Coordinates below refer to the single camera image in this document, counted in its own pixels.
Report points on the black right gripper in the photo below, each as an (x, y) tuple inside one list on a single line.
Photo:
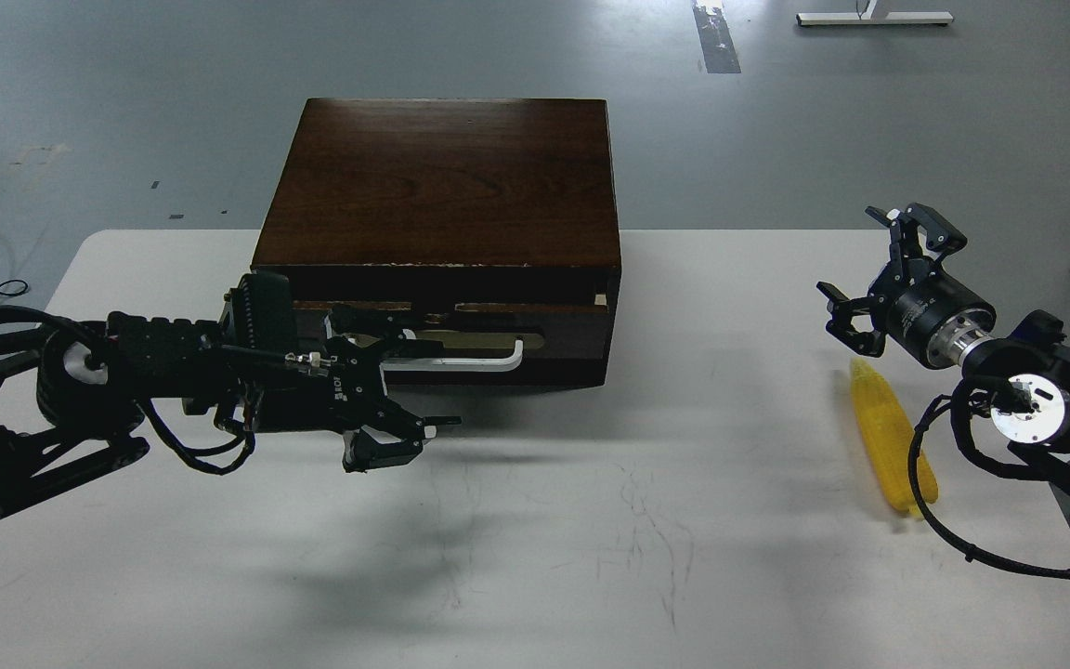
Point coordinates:
[(914, 302)]

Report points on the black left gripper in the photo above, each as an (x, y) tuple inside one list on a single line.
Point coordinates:
[(342, 389)]

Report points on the wooden drawer with white handle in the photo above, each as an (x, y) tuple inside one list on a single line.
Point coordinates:
[(490, 342)]

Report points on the yellow corn cob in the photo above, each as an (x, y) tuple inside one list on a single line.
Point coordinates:
[(886, 432)]

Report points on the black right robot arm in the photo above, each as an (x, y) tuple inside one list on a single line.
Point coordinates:
[(1010, 412)]

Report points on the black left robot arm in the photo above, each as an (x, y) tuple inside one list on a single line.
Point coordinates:
[(73, 393)]

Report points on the dark wooden drawer cabinet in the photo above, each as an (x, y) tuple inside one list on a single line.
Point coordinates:
[(447, 199)]

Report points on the white table leg base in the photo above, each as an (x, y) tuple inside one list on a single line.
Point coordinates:
[(874, 13)]

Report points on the grey floor tape strip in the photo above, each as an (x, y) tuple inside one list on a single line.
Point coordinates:
[(718, 51)]

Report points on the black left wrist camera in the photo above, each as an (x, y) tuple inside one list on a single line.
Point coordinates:
[(261, 307)]

